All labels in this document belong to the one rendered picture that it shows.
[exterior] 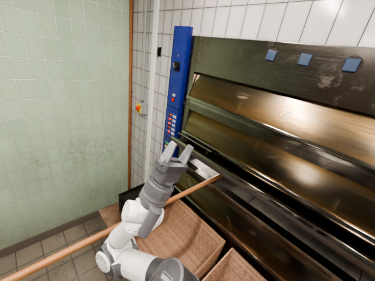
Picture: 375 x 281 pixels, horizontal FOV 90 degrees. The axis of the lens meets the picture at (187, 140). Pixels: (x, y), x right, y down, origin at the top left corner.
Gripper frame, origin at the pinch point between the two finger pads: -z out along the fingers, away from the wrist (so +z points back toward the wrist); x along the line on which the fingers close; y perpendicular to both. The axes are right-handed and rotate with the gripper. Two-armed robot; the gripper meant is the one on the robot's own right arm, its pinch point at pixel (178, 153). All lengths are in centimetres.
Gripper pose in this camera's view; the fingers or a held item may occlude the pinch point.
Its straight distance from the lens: 55.9
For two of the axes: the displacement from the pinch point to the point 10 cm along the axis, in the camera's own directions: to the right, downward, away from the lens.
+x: -5.7, -1.4, -8.1
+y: -6.6, -5.0, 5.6
